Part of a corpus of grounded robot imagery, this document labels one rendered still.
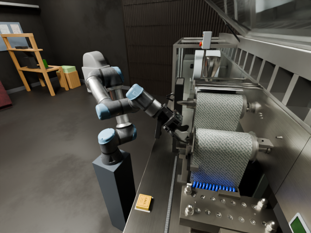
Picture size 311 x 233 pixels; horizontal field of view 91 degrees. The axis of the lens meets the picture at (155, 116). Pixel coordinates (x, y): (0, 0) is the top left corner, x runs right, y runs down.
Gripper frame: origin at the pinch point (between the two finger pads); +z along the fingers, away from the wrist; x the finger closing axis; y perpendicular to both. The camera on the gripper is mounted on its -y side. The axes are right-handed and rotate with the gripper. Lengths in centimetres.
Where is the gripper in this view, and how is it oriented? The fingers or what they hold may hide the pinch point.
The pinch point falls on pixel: (185, 139)
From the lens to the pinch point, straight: 76.5
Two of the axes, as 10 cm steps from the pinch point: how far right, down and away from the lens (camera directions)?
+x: 2.1, -4.9, 8.4
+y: 6.1, -6.1, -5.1
